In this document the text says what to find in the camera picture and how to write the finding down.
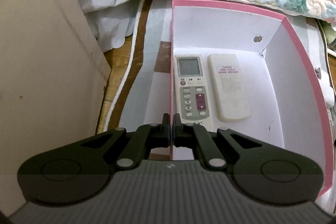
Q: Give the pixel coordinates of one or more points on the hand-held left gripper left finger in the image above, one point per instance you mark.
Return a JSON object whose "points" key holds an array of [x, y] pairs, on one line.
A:
{"points": [[166, 134]]}

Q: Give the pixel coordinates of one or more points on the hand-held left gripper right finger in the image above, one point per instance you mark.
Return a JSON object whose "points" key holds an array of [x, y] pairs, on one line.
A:
{"points": [[178, 134]]}

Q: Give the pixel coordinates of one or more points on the pink cardboard box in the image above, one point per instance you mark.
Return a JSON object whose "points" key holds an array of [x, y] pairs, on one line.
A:
{"points": [[288, 95]]}

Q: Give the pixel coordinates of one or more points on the white remote with screen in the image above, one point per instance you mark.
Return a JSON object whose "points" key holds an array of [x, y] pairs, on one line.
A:
{"points": [[191, 87]]}

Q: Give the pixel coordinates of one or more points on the white remote with pink label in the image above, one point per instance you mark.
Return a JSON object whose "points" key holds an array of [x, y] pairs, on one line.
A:
{"points": [[231, 92]]}

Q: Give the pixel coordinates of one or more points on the striped mat with white trim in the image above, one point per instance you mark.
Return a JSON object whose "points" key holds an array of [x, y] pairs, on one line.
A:
{"points": [[155, 37]]}

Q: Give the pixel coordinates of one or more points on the white bed skirt cloth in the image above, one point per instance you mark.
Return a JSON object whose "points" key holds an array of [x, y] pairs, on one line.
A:
{"points": [[110, 24]]}

